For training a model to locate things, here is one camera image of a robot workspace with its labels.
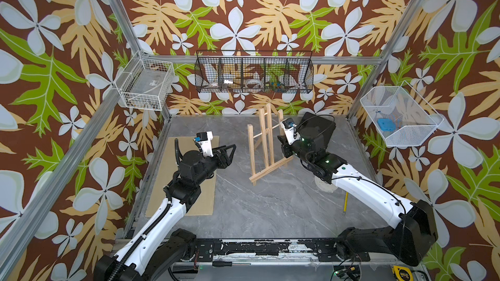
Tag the blue sponge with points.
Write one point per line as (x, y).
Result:
(386, 125)

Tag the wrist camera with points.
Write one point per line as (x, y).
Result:
(203, 141)
(290, 130)

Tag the white wire basket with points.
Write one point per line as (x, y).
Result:
(145, 83)
(414, 116)

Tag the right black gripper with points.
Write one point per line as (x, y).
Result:
(286, 152)

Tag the wooden easel frame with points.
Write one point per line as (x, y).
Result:
(265, 139)

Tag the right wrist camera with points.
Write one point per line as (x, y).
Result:
(290, 130)

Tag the white tape roll in basket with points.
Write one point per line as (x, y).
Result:
(254, 84)

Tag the yellow tape measure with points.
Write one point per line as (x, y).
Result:
(401, 273)

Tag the black plastic case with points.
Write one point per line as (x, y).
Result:
(315, 132)

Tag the white wire basket left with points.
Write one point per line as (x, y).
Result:
(145, 83)

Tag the black wire basket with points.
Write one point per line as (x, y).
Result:
(284, 72)

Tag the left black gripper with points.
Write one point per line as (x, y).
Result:
(224, 161)

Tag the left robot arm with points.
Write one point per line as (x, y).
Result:
(150, 253)

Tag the yellow pencil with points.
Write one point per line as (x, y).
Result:
(345, 207)

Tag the white wire basket right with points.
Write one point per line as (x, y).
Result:
(414, 116)

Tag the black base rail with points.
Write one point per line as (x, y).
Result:
(313, 249)

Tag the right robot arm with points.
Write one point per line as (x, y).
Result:
(411, 228)

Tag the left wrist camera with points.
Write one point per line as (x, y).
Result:
(203, 141)

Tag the black screwdriver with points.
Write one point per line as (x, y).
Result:
(229, 264)

